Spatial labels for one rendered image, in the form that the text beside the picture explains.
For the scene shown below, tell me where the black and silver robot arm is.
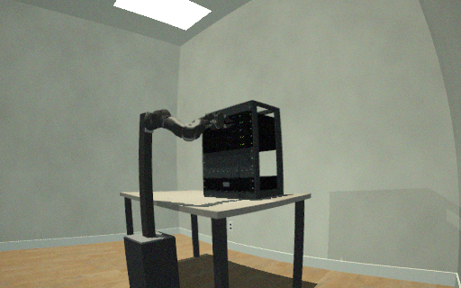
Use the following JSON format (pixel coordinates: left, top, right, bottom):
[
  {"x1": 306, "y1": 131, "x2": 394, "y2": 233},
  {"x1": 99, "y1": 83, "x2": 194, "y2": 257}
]
[{"x1": 144, "y1": 109, "x2": 215, "y2": 141}]

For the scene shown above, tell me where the black server rack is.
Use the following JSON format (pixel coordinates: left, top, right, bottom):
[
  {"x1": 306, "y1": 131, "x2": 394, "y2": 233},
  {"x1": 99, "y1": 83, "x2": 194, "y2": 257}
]
[{"x1": 202, "y1": 100, "x2": 284, "y2": 201}]

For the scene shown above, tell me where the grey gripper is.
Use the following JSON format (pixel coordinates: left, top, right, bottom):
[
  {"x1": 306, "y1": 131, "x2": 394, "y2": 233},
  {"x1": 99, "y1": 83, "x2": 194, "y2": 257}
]
[{"x1": 210, "y1": 113, "x2": 233, "y2": 130}]

